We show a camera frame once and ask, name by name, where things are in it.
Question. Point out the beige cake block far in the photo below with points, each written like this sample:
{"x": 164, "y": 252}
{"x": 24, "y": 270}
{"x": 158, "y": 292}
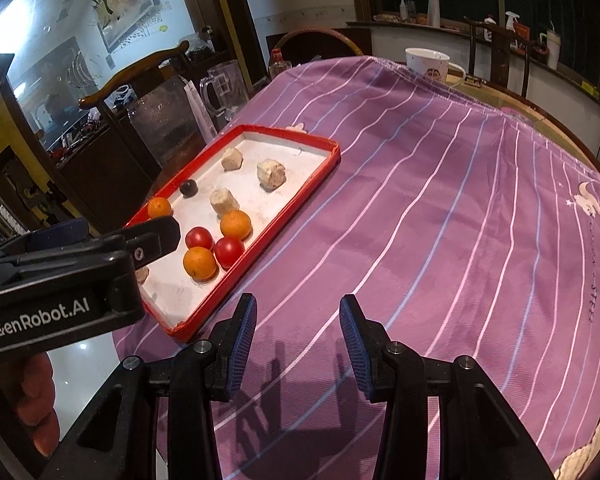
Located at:
{"x": 232, "y": 159}

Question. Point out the beige cake block middle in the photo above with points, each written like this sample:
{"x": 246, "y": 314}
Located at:
{"x": 223, "y": 201}

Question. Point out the small red tomato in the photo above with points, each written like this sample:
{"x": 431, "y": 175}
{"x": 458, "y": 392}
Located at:
{"x": 227, "y": 251}

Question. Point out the small beige block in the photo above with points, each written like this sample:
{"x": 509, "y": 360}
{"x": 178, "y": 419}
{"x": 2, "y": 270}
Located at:
{"x": 142, "y": 275}

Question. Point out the stacked white cups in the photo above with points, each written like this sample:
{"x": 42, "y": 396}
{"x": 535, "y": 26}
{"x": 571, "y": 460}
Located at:
{"x": 433, "y": 14}

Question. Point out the white mug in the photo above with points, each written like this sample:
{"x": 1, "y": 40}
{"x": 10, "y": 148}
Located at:
{"x": 433, "y": 64}

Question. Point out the red rimmed white tray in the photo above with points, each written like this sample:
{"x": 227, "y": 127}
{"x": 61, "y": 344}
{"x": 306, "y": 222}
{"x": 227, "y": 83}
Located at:
{"x": 181, "y": 305}

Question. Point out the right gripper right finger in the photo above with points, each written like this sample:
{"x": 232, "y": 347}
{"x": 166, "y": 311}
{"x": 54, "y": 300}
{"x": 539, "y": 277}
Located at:
{"x": 383, "y": 368}

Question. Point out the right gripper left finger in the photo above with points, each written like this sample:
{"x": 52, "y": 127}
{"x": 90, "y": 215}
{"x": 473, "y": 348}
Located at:
{"x": 232, "y": 339}

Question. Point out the dark plum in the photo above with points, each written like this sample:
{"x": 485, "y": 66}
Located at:
{"x": 188, "y": 188}

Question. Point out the purple striped tablecloth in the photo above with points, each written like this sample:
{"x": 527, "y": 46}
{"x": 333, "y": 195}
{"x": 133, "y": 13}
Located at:
{"x": 460, "y": 229}

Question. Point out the beige cake block right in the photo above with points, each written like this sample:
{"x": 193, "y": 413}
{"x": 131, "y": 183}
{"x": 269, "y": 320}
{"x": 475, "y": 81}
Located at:
{"x": 271, "y": 174}

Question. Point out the wooden chair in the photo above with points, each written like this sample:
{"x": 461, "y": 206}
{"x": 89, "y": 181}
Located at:
{"x": 146, "y": 106}

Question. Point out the small orange fruit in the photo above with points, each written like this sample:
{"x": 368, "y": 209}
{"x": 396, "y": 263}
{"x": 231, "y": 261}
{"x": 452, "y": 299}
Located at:
{"x": 199, "y": 263}

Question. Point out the white spray bottle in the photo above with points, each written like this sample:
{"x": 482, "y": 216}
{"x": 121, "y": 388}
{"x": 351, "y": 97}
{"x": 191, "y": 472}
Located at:
{"x": 511, "y": 20}

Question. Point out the orange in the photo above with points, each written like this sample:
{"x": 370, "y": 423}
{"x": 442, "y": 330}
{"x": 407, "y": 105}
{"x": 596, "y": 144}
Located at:
{"x": 236, "y": 224}

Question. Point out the framed wall painting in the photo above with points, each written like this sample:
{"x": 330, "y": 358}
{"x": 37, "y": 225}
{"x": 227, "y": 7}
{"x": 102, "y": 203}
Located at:
{"x": 116, "y": 19}

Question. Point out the glass pitcher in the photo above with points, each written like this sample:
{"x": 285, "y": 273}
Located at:
{"x": 224, "y": 91}

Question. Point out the red gloved hand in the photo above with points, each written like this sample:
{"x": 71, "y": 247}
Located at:
{"x": 30, "y": 390}

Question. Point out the clear bottle red cap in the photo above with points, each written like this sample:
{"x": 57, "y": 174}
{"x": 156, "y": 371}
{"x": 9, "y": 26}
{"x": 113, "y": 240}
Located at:
{"x": 277, "y": 64}

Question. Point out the beige cake block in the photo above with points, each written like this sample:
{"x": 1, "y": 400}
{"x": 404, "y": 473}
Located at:
{"x": 223, "y": 201}
{"x": 271, "y": 174}
{"x": 232, "y": 159}

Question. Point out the large orange fruit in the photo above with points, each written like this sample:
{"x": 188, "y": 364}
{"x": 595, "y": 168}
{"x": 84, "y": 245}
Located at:
{"x": 159, "y": 207}

